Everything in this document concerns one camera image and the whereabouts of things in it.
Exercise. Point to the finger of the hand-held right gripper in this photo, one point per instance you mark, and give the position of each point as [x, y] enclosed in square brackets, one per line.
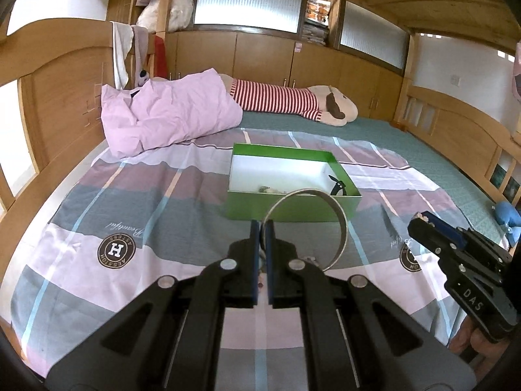
[441, 224]
[427, 236]

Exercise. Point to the blue plush toy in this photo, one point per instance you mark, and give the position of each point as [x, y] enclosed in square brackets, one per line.
[508, 214]

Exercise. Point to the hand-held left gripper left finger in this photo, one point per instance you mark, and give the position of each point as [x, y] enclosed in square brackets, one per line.
[254, 260]

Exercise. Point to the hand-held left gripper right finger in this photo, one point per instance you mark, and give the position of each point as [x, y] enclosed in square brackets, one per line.
[269, 260]

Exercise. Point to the person's right hand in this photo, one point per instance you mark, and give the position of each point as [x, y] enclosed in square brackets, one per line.
[464, 340]

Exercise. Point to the black hair clip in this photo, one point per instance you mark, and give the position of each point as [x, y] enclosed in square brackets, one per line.
[338, 189]

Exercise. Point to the striped plush toy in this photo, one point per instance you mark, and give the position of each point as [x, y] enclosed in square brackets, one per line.
[276, 97]

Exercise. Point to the pink pillow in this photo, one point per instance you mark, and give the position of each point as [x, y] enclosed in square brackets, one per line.
[171, 110]

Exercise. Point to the wooden footboard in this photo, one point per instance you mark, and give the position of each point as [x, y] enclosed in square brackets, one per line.
[456, 130]

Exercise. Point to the white cloth bundle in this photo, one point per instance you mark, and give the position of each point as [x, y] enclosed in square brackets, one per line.
[148, 14]

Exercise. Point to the white hanging garment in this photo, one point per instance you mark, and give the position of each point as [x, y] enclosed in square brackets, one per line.
[121, 57]

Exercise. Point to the silver metal bangle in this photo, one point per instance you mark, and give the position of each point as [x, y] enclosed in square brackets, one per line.
[309, 191]

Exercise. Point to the small hair accessory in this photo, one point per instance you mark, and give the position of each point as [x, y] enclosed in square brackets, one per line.
[266, 189]

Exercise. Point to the red hanging cloth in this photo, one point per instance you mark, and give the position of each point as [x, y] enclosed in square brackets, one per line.
[160, 57]

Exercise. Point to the small black-and-white plush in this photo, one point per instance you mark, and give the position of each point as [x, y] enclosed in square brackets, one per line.
[142, 76]

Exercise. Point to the wooden headboard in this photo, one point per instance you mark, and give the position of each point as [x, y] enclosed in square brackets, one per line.
[61, 97]

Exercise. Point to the wooden wall cabinets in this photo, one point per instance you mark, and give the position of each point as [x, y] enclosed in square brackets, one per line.
[264, 57]

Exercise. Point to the green cardboard box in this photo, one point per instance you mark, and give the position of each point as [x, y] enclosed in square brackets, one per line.
[244, 207]

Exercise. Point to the white bagged bedding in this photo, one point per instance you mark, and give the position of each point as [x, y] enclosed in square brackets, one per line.
[181, 6]

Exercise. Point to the small silver charm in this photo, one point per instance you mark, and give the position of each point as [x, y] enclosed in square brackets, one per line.
[311, 259]

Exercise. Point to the stack of magazines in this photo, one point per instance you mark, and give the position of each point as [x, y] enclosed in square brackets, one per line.
[315, 28]

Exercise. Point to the narrow frosted glass window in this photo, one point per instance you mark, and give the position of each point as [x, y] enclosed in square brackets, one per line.
[374, 34]

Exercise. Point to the plaid bedsheet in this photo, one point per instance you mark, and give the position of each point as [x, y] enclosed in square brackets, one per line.
[163, 211]

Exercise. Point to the wide frosted glass window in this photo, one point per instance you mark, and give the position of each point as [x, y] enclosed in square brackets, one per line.
[248, 4]

